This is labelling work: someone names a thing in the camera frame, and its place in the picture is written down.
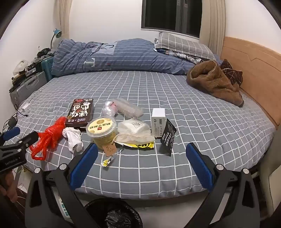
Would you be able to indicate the small yellow wrapper scrap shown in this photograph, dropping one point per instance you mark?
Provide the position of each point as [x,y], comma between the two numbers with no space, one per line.
[107,161]

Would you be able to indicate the clear plastic bag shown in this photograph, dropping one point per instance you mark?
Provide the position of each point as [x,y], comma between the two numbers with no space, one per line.
[108,108]

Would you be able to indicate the brown fleece garment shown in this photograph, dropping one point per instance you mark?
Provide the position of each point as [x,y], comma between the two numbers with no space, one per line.
[210,81]

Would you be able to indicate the dark brown patterned cushion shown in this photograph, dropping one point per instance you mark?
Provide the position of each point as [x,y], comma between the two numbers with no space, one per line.
[232,73]

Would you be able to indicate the clear bubble wrap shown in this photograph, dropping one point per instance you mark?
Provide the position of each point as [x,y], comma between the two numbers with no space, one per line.
[129,108]

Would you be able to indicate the grey checked bed sheet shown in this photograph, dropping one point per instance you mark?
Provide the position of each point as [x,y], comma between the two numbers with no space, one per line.
[153,92]

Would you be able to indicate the cream curtain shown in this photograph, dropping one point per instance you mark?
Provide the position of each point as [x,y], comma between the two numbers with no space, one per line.
[63,17]
[214,22]

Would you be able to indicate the person's left hand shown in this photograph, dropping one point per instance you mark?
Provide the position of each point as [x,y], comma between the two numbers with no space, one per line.
[9,190]

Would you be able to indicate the printed cloth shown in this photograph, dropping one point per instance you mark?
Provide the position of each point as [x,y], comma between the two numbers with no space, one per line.
[186,57]

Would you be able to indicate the teal suitcase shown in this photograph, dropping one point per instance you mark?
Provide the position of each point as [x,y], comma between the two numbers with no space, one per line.
[47,68]

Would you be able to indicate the blue striped quilt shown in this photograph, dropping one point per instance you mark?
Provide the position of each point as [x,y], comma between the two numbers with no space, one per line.
[131,57]

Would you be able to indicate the grey checked pillow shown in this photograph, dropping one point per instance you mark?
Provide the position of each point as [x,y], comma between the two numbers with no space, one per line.
[182,45]

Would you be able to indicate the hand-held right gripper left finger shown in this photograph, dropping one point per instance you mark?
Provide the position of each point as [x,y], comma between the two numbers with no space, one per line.
[84,162]

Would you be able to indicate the white plastic appliance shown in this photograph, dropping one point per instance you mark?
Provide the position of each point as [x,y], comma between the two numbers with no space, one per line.
[19,66]

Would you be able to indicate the grey suitcase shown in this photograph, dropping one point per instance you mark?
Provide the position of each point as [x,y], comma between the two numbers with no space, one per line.
[28,87]

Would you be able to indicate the yellow-lidded yogurt cup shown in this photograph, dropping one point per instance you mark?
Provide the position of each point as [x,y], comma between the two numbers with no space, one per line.
[101,128]

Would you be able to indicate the black sachet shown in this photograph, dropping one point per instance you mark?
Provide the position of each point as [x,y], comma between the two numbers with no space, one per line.
[168,138]

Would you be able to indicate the blue desk lamp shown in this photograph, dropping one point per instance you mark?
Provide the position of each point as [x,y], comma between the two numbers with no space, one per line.
[57,32]

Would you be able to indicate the crumpled white tissue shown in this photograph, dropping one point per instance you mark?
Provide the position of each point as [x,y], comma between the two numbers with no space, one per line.
[72,136]

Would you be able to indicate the brown snack box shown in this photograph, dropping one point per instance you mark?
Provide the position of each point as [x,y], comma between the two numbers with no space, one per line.
[80,114]

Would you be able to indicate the white cotton pad bag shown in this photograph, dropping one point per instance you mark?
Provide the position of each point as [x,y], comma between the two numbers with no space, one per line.
[134,129]

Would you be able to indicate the small white box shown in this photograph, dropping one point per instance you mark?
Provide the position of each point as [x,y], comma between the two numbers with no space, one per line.
[158,122]

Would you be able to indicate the red plastic bag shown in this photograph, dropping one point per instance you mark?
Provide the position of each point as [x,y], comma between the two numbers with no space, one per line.
[49,136]

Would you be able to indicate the cream furniture panel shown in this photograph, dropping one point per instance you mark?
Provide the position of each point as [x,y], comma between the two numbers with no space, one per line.
[270,179]

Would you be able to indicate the trash bin with black liner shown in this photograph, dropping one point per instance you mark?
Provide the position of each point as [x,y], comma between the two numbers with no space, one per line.
[118,217]

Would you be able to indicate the brown paper tag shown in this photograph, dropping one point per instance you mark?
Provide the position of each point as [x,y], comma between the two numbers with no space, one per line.
[110,150]

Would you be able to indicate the dark window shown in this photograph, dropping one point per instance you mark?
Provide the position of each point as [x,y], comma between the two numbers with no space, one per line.
[162,15]

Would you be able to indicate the yellow snack wrapper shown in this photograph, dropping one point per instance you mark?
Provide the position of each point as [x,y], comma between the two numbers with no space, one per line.
[140,145]

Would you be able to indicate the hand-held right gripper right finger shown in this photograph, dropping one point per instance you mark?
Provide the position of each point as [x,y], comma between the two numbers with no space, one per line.
[200,166]

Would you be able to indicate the wooden headboard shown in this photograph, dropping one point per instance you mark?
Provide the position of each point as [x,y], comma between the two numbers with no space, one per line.
[259,72]

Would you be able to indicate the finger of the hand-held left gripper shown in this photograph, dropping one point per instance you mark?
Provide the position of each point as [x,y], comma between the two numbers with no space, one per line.
[12,133]
[28,139]

